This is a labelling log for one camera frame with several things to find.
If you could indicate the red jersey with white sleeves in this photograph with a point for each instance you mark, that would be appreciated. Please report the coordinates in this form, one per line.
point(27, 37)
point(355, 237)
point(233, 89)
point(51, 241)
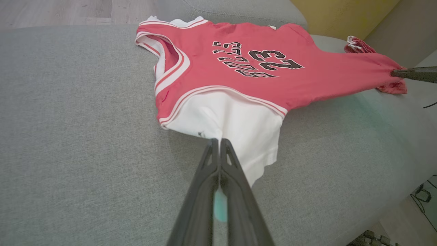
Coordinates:
point(307, 82)

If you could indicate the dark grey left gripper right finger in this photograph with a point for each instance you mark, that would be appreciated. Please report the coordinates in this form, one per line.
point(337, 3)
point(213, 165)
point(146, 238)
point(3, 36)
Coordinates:
point(242, 212)

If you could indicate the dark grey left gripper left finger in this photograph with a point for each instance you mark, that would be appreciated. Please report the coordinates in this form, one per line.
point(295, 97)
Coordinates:
point(201, 205)

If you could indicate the large grey sofa seat cushion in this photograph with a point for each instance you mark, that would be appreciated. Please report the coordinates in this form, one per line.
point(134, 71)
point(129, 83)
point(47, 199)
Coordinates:
point(68, 136)

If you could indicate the large yellow sofa backrest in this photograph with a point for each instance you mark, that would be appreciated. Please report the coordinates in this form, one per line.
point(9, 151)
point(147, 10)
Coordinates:
point(341, 17)

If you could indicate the light rug with black lines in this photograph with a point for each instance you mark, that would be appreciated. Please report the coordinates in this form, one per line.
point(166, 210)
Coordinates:
point(425, 201)

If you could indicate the dark knobbly floor mat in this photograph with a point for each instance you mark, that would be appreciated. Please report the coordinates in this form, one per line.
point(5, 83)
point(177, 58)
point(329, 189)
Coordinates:
point(372, 240)

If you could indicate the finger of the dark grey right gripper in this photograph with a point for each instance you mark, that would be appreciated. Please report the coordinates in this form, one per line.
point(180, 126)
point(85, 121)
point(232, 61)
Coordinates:
point(420, 71)
point(423, 78)

